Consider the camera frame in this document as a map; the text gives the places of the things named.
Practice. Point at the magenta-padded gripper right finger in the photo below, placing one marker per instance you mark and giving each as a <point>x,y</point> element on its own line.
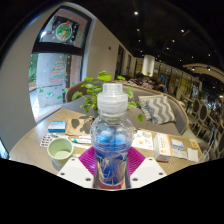
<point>148,170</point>

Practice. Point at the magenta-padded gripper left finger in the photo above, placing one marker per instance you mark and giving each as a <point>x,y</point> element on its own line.
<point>76,170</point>

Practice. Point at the clear blue-labelled water bottle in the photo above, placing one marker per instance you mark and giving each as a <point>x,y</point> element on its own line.
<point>111,133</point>

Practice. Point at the pale green ceramic mug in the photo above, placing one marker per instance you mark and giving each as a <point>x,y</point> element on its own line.
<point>60,150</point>

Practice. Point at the white orange carton box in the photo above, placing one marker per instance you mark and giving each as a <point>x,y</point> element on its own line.
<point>162,146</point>

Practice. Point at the white green pen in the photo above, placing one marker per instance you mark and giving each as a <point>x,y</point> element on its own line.
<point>81,141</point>

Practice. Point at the white printed pamphlet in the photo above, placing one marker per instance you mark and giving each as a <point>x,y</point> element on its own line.
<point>143,140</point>

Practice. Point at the white blue card pack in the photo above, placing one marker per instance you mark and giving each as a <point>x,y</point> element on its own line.
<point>179,148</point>

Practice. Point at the pill blister pack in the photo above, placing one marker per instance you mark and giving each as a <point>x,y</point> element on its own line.
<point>46,140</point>

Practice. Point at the curved grey beige sofa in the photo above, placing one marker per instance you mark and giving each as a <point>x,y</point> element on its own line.
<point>160,128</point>

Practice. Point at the blue white flat box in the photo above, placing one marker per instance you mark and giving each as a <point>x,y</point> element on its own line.
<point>57,126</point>

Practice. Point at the small yellow card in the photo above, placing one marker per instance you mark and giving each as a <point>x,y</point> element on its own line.
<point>194,143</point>

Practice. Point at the clear drinking glass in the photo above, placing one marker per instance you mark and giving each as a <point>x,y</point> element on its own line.
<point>206,156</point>

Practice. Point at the grey white chevron cushion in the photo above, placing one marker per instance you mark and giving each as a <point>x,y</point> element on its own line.
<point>158,110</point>

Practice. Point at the green potted plant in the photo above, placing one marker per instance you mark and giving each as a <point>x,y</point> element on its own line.
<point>90,93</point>

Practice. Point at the group of round-backed chairs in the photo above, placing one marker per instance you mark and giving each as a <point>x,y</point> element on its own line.
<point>203,113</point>

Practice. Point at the person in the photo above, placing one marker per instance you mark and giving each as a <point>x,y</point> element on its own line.
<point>160,86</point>
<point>137,79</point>

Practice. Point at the dark-framed window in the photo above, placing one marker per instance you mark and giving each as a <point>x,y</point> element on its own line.
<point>55,76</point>

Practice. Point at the group of ceiling lights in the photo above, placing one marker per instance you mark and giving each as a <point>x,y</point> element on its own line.
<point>136,13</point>

